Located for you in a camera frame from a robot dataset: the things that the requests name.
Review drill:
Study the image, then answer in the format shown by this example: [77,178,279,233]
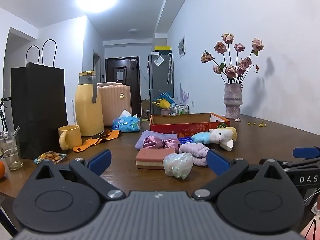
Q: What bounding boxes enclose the pink suitcase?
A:
[97,82,132,127]

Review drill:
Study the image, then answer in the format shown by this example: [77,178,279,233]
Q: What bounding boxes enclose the clear snack packet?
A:
[34,151,67,165]

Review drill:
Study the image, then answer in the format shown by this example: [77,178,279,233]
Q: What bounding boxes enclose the grey side door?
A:
[93,49,101,83]

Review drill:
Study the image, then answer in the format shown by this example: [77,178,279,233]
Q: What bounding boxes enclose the dark brown entrance door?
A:
[105,56,140,118]

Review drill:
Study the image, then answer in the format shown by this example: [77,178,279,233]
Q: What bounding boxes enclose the dried pink roses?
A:
[201,32,264,85]

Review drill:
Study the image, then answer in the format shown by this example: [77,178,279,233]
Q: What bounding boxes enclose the grey refrigerator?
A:
[147,51,175,115]

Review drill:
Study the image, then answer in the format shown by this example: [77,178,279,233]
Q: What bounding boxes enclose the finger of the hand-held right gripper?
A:
[282,160,320,172]
[293,147,320,161]

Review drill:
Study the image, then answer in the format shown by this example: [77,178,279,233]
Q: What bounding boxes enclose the brown cardboard carton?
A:
[141,99,150,118]

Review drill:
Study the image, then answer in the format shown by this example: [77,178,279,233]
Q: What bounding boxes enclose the black tripod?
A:
[0,97,12,133]

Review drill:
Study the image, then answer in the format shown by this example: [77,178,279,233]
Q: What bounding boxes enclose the pink layered sponge block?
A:
[135,148,175,170]

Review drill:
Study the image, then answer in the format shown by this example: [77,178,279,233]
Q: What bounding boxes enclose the iridescent plastic bag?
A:
[163,152,194,180]

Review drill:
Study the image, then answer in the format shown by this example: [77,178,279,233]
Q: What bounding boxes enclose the yellow mug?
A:
[58,124,82,150]

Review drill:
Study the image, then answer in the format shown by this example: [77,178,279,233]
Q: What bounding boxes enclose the blue soft tissue pack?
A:
[112,109,141,133]

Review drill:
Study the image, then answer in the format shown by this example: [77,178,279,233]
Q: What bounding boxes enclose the grey ribbed vase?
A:
[223,83,243,119]

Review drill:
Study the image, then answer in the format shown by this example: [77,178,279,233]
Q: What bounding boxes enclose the pink printed clothing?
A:
[300,205,320,240]

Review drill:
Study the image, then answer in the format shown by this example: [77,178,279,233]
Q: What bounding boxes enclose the purple artificial flowers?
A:
[179,84,190,105]

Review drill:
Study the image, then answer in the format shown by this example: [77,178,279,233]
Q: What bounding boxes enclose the glass cup with straw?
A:
[0,126,23,170]

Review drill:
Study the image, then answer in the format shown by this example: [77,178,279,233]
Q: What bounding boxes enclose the yellow thermos jug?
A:
[74,70,105,137]

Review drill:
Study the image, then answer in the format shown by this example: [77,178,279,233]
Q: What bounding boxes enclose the yellow watering can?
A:
[152,99,173,110]

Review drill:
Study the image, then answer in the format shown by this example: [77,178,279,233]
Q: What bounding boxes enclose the white folded umbrella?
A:
[167,53,173,84]

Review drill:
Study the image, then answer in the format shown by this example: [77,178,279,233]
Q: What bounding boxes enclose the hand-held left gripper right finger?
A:
[191,149,293,202]

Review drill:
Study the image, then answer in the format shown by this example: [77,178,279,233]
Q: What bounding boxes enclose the wall poster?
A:
[178,36,187,58]

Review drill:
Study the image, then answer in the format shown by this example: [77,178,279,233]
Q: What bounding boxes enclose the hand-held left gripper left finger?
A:
[28,149,126,201]

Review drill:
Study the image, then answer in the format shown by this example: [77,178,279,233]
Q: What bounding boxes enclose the purple knitted cloth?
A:
[134,130,178,150]

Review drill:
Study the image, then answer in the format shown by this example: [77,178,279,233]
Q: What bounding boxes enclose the red cardboard box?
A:
[149,112,231,138]

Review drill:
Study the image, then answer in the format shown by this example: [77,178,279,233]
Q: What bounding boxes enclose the black paper bag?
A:
[10,39,68,160]

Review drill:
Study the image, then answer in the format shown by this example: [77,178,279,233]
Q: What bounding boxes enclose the lavender fuzzy headband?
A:
[179,142,210,167]

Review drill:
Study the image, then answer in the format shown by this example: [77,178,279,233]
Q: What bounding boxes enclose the white cables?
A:
[304,187,320,214]

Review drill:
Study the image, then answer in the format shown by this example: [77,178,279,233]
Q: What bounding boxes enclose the blue and white plush toy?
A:
[190,127,237,152]

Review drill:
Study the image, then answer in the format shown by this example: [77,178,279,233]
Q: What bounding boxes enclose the orange leather strap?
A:
[72,129,122,152]

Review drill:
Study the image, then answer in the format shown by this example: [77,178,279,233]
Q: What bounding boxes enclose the pink satin bow scrunchie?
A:
[142,135,182,153]

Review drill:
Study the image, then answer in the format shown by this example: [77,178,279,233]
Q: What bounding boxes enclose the wire storage rack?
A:
[171,104,190,115]

